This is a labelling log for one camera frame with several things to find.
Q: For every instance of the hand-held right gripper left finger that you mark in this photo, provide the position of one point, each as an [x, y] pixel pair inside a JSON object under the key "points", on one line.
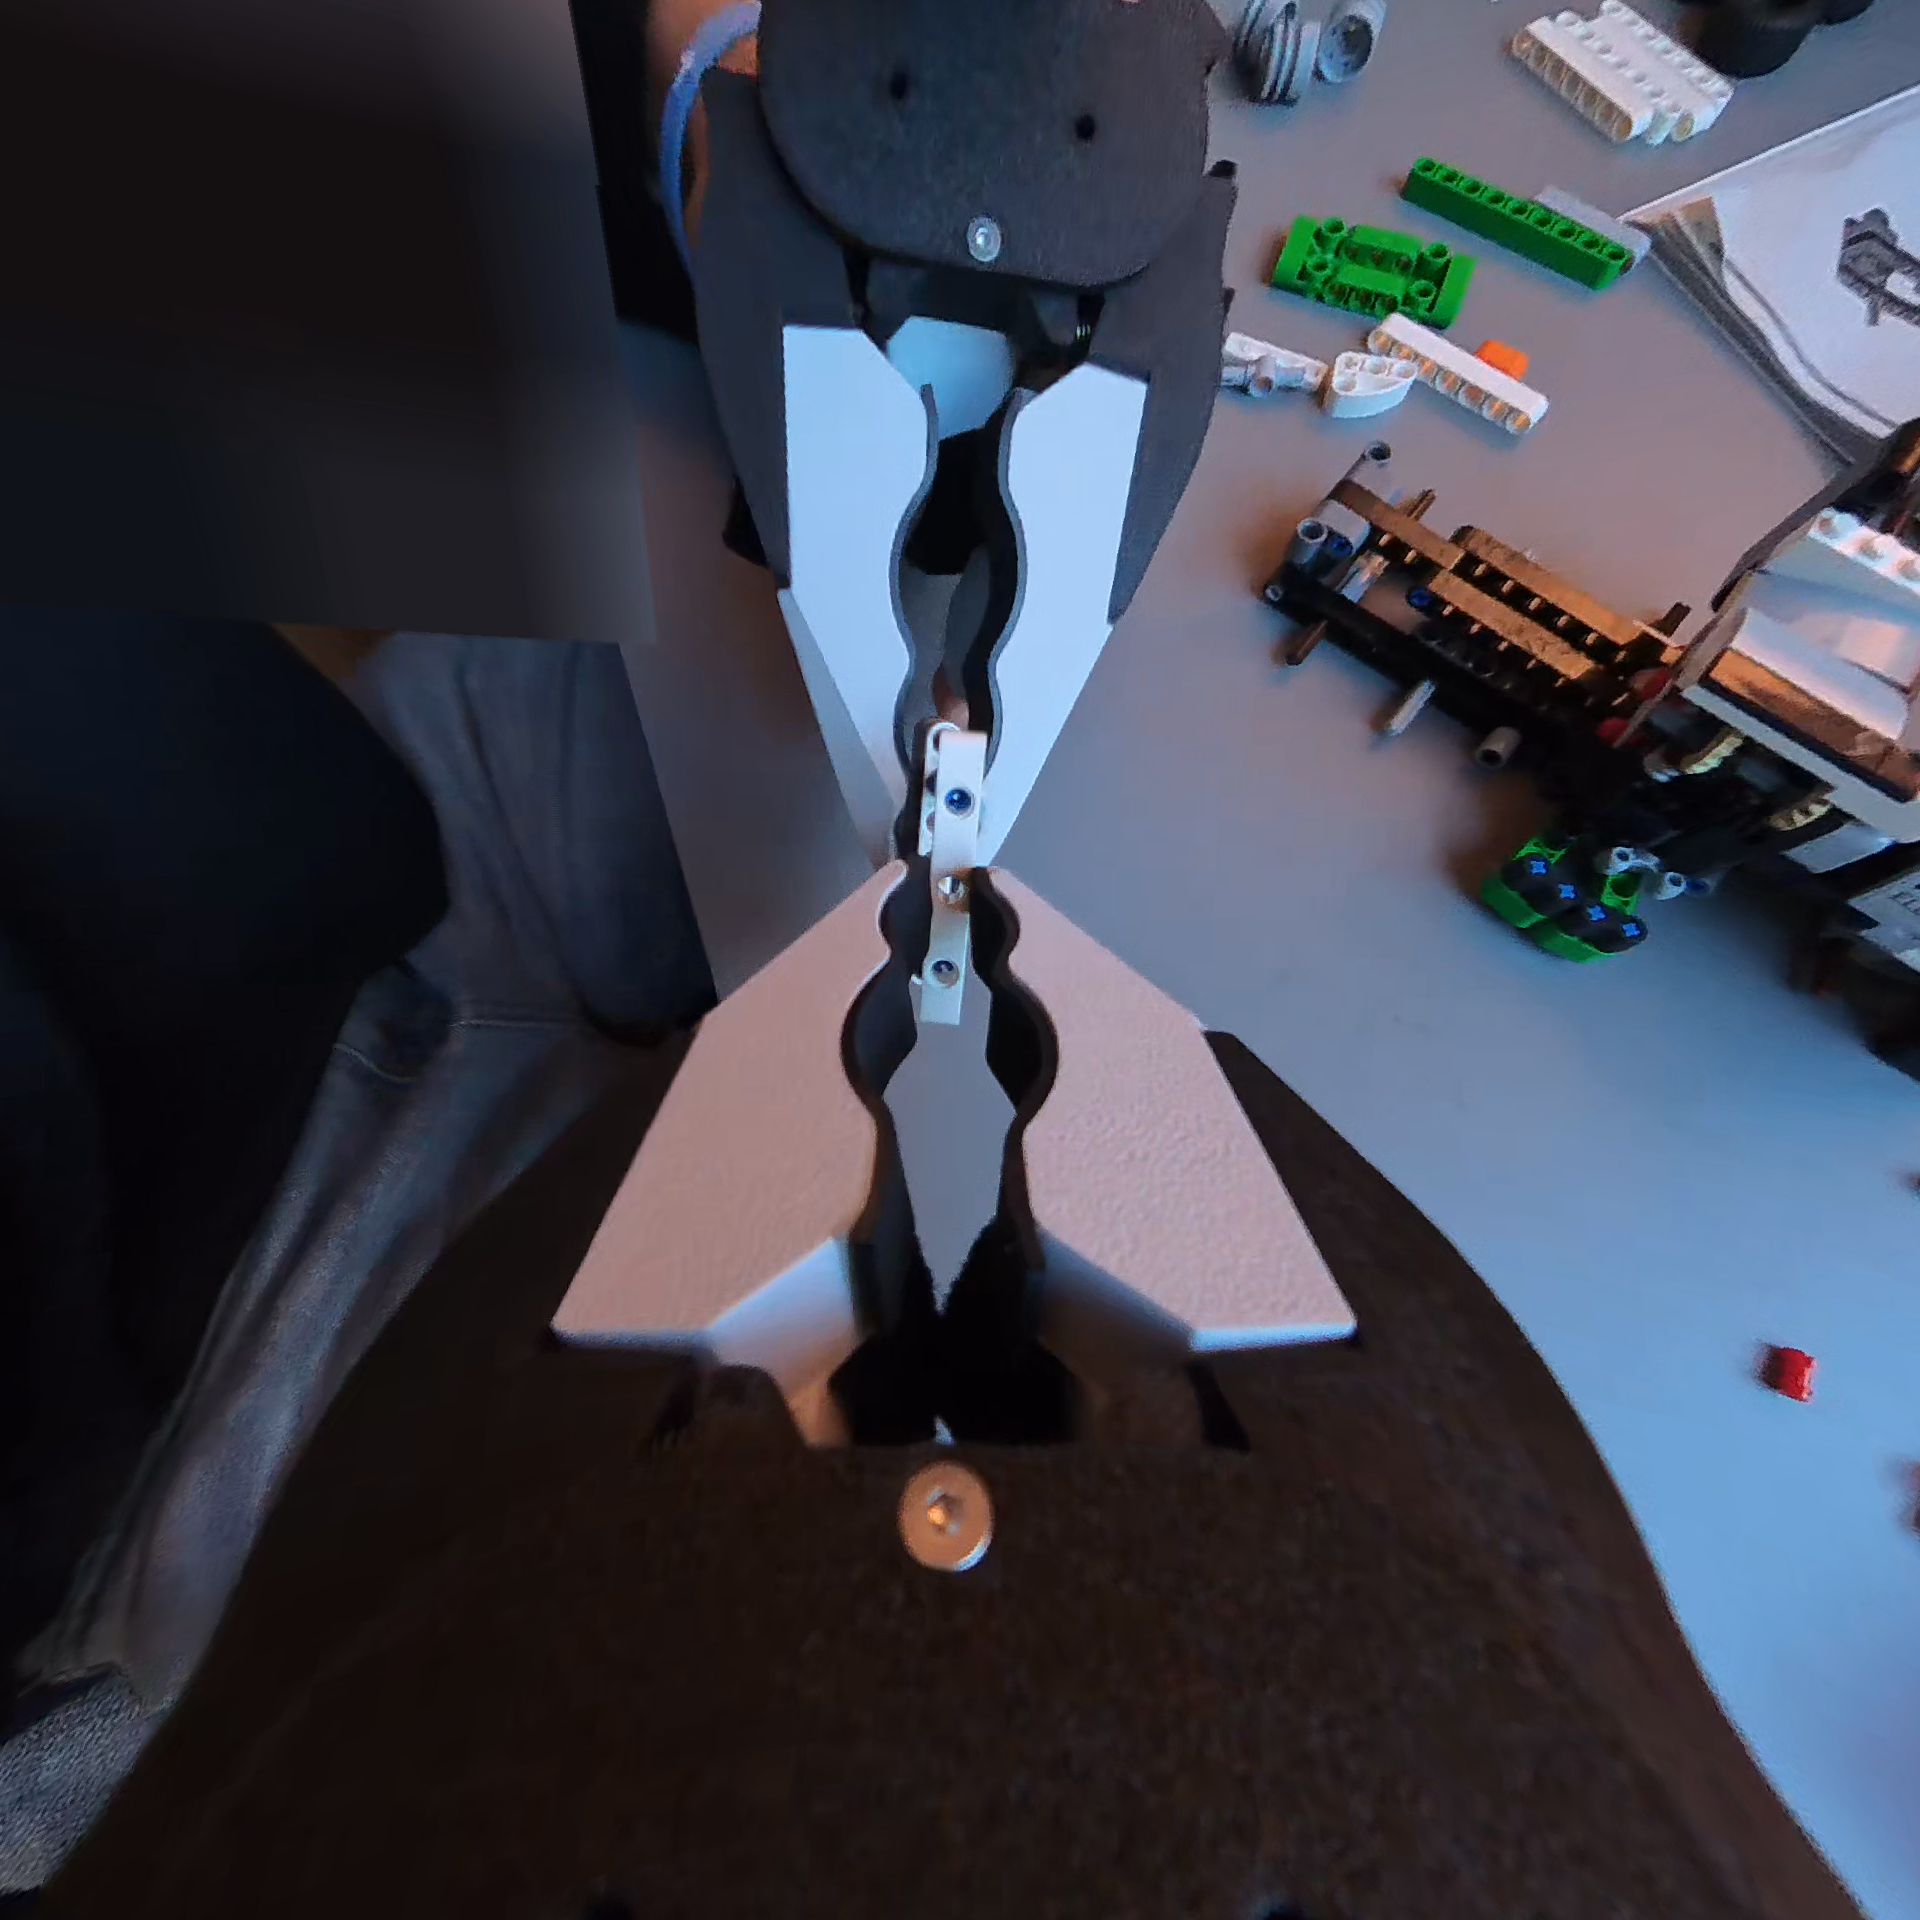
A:
{"points": [[736, 1138]]}

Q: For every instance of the long white lego beam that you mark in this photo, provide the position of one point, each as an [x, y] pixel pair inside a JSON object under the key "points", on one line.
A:
{"points": [[1462, 374]]}

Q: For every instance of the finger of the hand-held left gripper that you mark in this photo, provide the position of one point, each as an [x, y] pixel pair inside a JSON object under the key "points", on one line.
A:
{"points": [[1071, 541], [840, 570]]}

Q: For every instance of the green lego frame plate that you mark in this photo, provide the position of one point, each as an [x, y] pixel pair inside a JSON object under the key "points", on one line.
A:
{"points": [[1373, 271]]}

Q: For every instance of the white lego beam with blue pins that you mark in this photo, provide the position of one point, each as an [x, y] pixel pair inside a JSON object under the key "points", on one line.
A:
{"points": [[953, 802]]}

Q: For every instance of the black lego tire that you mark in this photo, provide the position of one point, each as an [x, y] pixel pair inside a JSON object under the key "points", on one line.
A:
{"points": [[1769, 31]]}

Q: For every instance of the white curved lego piece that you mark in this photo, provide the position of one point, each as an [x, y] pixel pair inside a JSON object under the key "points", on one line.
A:
{"points": [[1366, 385]]}

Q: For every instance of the dark cloth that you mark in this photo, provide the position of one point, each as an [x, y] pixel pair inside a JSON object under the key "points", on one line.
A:
{"points": [[167, 930]]}

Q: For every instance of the stack of white lego beams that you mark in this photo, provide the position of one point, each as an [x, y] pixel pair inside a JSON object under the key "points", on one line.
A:
{"points": [[1620, 67]]}

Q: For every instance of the small orange lego piece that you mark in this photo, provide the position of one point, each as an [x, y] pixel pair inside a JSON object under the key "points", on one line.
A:
{"points": [[1502, 359]]}

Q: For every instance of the light grey lego connector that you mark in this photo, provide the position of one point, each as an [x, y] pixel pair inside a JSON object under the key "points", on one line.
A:
{"points": [[1271, 364]]}

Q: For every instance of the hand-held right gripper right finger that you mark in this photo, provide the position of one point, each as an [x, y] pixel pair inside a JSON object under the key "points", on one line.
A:
{"points": [[1171, 1170]]}

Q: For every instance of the grey lego brick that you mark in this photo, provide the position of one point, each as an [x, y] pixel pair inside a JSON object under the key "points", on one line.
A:
{"points": [[1599, 222]]}

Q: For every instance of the small red lego piece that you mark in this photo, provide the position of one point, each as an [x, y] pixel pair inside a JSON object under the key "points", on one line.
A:
{"points": [[1788, 1374]]}

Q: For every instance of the black lego chassis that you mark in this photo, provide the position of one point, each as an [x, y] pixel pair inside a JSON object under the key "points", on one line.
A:
{"points": [[1502, 601]]}

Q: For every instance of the lego instruction booklet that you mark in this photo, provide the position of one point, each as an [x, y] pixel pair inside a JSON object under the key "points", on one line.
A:
{"points": [[1785, 283]]}

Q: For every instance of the white lego vehicle model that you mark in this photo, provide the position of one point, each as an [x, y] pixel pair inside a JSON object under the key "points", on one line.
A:
{"points": [[1818, 646]]}

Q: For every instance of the long green lego beam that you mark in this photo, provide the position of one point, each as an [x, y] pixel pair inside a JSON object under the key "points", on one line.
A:
{"points": [[1486, 208]]}

